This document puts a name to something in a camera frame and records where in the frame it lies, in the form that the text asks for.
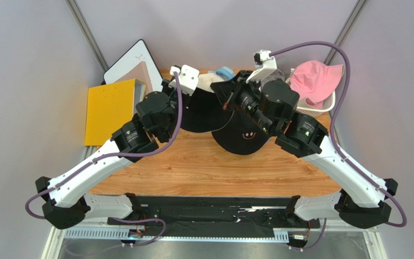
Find beige bucket hat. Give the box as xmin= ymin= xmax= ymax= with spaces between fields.
xmin=181 ymin=73 xmax=233 ymax=133

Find pink bucket hat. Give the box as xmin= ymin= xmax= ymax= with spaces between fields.
xmin=289 ymin=60 xmax=344 ymax=104

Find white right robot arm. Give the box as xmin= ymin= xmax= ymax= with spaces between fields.
xmin=211 ymin=70 xmax=398 ymax=229

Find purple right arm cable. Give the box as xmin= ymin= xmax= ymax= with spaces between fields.
xmin=270 ymin=40 xmax=408 ymax=251

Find black bucket hat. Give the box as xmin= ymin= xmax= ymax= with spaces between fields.
xmin=211 ymin=111 xmax=270 ymax=155

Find grey hat in basket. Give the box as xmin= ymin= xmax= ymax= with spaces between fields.
xmin=259 ymin=69 xmax=286 ymax=91

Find white perforated plastic basket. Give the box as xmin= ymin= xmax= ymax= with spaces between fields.
xmin=296 ymin=92 xmax=336 ymax=117

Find white board black frame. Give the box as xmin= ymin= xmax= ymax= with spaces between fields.
xmin=103 ymin=39 xmax=163 ymax=91

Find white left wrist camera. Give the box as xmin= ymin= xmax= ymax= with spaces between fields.
xmin=170 ymin=65 xmax=200 ymax=96

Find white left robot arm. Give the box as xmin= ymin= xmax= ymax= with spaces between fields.
xmin=25 ymin=73 xmax=198 ymax=229

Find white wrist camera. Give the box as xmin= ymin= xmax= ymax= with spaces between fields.
xmin=246 ymin=50 xmax=277 ymax=83
xmin=170 ymin=65 xmax=200 ymax=96

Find pink brown folder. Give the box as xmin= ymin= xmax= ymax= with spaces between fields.
xmin=116 ymin=61 xmax=154 ymax=93

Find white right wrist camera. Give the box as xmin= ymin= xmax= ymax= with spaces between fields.
xmin=246 ymin=50 xmax=277 ymax=83

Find yellow binder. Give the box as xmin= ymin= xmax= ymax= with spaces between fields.
xmin=84 ymin=79 xmax=146 ymax=146

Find light blue headphones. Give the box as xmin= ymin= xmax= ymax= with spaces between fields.
xmin=208 ymin=66 xmax=236 ymax=81

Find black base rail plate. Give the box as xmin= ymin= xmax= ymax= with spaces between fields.
xmin=127 ymin=195 xmax=321 ymax=238

